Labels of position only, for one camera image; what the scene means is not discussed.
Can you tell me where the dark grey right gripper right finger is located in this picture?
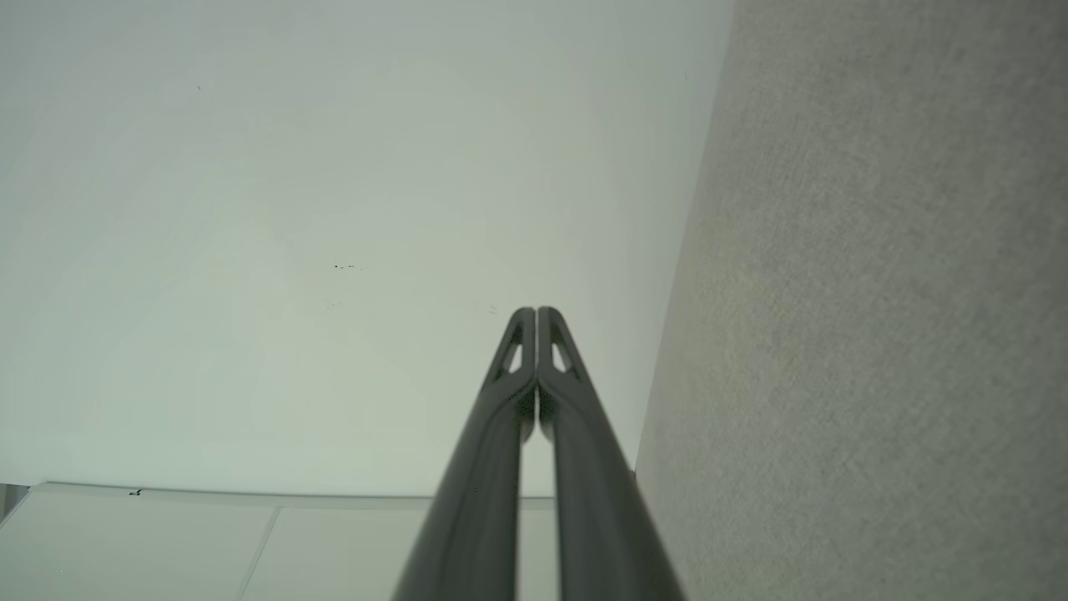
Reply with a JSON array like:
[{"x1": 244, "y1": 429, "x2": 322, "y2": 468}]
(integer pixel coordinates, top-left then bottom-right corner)
[{"x1": 537, "y1": 306, "x2": 687, "y2": 601}]

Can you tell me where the grey fabric sofa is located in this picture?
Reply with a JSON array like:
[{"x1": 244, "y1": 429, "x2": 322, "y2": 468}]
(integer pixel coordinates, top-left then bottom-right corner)
[{"x1": 632, "y1": 0, "x2": 1068, "y2": 601}]

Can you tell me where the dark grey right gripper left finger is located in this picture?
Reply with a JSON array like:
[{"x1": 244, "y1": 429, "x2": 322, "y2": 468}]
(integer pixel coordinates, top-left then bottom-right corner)
[{"x1": 390, "y1": 306, "x2": 537, "y2": 601}]

